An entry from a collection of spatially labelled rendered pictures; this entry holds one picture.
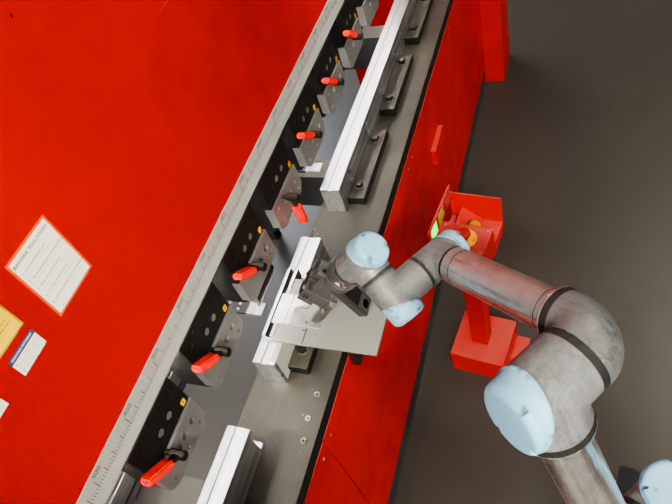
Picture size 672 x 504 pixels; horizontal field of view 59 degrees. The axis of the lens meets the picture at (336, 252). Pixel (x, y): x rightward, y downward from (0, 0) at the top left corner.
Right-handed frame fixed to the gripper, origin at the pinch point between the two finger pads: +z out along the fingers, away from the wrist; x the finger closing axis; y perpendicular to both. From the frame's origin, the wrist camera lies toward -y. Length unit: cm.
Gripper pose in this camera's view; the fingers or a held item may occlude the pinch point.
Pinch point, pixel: (314, 311)
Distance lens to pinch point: 145.3
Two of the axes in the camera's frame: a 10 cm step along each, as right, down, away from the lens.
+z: -4.0, 4.1, 8.2
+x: -2.7, 8.0, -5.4
